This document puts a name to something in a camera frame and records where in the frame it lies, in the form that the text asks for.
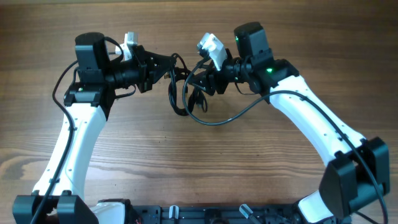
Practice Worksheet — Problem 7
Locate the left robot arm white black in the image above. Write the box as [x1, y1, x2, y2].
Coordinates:
[12, 32, 176, 223]

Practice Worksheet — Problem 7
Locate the black cable bundle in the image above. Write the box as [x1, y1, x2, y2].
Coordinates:
[164, 52, 215, 117]

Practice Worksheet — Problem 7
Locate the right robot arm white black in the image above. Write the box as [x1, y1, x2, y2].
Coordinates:
[186, 22, 391, 223]

